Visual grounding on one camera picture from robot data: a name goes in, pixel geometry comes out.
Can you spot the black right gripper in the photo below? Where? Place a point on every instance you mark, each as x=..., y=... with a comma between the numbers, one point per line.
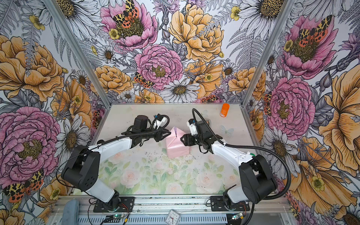
x=187, y=139

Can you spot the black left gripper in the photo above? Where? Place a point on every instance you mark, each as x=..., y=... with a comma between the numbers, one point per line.
x=160, y=132

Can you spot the purple and pink wrapping paper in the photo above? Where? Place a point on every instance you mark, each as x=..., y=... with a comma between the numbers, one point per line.
x=174, y=146

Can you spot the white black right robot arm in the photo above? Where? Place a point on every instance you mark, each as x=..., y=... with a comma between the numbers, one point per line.
x=257, y=180

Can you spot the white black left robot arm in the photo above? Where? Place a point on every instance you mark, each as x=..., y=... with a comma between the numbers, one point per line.
x=82, y=168

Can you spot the orange plastic bottle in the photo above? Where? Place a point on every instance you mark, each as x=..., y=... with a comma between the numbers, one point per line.
x=224, y=110

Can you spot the small white clock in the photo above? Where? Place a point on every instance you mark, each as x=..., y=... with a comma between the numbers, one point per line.
x=173, y=218

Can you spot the green circuit board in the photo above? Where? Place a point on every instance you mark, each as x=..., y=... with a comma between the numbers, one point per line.
x=116, y=216

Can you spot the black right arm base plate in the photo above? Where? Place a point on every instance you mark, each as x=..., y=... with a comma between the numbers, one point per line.
x=217, y=204

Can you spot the aluminium frame rail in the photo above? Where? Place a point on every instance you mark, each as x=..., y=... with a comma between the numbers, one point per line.
x=193, y=209

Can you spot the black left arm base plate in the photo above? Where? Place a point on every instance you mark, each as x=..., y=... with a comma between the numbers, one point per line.
x=119, y=204

